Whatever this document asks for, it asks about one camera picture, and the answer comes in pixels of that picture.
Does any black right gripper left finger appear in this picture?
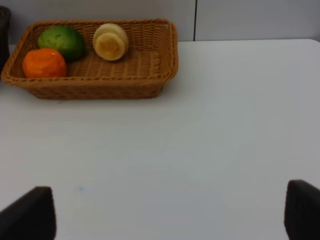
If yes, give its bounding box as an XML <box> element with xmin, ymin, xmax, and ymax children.
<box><xmin>0</xmin><ymin>186</ymin><xmax>57</xmax><ymax>240</ymax></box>

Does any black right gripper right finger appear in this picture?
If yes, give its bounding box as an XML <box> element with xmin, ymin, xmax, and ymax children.
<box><xmin>284</xmin><ymin>180</ymin><xmax>320</xmax><ymax>240</ymax></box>

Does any orange tangerine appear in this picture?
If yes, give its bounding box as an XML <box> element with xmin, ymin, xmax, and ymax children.
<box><xmin>22</xmin><ymin>48</ymin><xmax>67</xmax><ymax>78</ymax></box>

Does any green lime fruit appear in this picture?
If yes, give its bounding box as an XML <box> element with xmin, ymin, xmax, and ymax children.
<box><xmin>37</xmin><ymin>25</ymin><xmax>86</xmax><ymax>62</ymax></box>

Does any red yellow peach toy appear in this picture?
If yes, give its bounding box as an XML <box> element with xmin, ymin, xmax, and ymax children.
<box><xmin>92</xmin><ymin>23</ymin><xmax>129</xmax><ymax>61</ymax></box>

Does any light brown wicker basket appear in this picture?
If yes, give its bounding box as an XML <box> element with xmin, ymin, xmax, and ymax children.
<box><xmin>1</xmin><ymin>18</ymin><xmax>179</xmax><ymax>100</ymax></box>

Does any dark brown wicker basket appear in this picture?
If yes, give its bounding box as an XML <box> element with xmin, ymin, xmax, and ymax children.
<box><xmin>0</xmin><ymin>6</ymin><xmax>11</xmax><ymax>72</ymax></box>

